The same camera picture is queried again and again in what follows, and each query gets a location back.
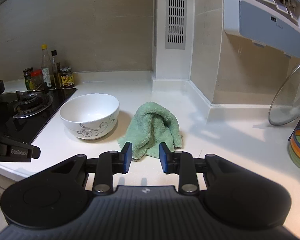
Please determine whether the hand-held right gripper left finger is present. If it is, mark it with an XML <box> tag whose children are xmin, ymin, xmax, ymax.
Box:
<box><xmin>50</xmin><ymin>142</ymin><xmax>133</xmax><ymax>196</ymax></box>

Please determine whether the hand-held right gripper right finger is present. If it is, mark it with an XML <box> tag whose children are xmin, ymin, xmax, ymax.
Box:
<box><xmin>159</xmin><ymin>142</ymin><xmax>243</xmax><ymax>195</ymax></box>

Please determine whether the green towel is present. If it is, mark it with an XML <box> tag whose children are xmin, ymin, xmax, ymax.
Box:
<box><xmin>117</xmin><ymin>102</ymin><xmax>183</xmax><ymax>161</ymax></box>

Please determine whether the white bowl grey swirl pattern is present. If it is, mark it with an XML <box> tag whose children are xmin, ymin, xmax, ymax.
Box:
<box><xmin>59</xmin><ymin>94</ymin><xmax>120</xmax><ymax>140</ymax></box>

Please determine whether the metal gas burner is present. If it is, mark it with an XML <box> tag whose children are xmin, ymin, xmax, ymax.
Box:
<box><xmin>13</xmin><ymin>92</ymin><xmax>53</xmax><ymax>119</ymax></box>

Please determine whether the black glass gas stove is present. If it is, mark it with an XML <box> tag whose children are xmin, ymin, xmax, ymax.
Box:
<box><xmin>0</xmin><ymin>88</ymin><xmax>77</xmax><ymax>145</ymax></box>

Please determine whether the green jar black lid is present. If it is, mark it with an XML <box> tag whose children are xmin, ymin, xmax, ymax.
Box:
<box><xmin>23</xmin><ymin>67</ymin><xmax>34</xmax><ymax>91</ymax></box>

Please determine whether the red lid spice jar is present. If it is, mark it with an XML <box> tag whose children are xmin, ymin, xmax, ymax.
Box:
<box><xmin>31</xmin><ymin>69</ymin><xmax>44</xmax><ymax>90</ymax></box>

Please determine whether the yellow label sauce jar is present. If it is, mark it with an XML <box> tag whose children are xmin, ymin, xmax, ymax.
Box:
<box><xmin>59</xmin><ymin>66</ymin><xmax>75</xmax><ymax>88</ymax></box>

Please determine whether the dark bottle black cap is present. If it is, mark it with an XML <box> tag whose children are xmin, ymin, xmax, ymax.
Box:
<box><xmin>51</xmin><ymin>50</ymin><xmax>63</xmax><ymax>89</ymax></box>

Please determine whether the glass pot lid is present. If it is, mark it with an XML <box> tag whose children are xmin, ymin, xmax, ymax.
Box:
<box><xmin>268</xmin><ymin>55</ymin><xmax>300</xmax><ymax>126</ymax></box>

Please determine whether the grey vent grille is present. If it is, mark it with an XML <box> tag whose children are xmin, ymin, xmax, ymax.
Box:
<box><xmin>164</xmin><ymin>0</ymin><xmax>186</xmax><ymax>50</ymax></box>

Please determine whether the black utensil handle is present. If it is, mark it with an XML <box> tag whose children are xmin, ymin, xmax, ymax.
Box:
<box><xmin>288</xmin><ymin>94</ymin><xmax>300</xmax><ymax>142</ymax></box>

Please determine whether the white wall appliance grey panel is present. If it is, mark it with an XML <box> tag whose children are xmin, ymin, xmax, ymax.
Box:
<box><xmin>222</xmin><ymin>0</ymin><xmax>300</xmax><ymax>59</ymax></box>

